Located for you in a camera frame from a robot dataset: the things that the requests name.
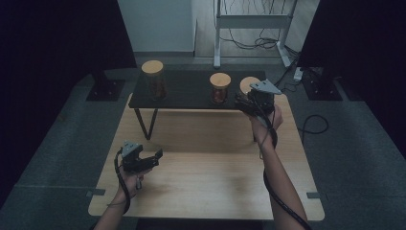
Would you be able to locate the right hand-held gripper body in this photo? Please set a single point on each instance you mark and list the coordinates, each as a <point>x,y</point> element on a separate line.
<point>264,96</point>

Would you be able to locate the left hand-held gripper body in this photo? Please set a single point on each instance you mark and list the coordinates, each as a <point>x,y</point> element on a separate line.
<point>131,156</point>

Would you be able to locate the white grain glass jar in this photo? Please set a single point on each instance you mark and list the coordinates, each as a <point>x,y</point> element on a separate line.
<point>246,84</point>

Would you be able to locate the red dried chili glass jar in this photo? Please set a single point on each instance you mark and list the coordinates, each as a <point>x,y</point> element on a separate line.
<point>220,87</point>

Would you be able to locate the black shelf with hairpin legs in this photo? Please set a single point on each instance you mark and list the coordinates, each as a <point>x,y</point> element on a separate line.
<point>188,89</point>

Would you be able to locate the tall star anise glass jar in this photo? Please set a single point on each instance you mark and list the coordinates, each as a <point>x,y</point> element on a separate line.
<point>155,81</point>

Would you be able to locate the person's left hand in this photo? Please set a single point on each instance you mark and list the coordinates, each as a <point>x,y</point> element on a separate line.
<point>130,185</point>

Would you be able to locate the person's right hand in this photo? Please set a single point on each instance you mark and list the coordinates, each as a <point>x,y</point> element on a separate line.
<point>266,127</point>

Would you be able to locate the white power strip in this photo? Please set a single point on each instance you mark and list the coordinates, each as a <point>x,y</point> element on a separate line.
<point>298,74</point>

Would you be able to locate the grey tape strip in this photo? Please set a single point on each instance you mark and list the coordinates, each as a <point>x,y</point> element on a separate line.
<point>313,195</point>
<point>95,192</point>

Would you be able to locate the black floor stand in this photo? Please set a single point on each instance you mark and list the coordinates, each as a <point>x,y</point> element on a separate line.
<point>322,89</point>
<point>107,89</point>

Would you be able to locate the black monitor with thin stand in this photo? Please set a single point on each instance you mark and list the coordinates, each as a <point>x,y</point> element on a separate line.
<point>367,48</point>

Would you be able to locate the black curtain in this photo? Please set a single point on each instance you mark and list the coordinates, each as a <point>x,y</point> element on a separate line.
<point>48,48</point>

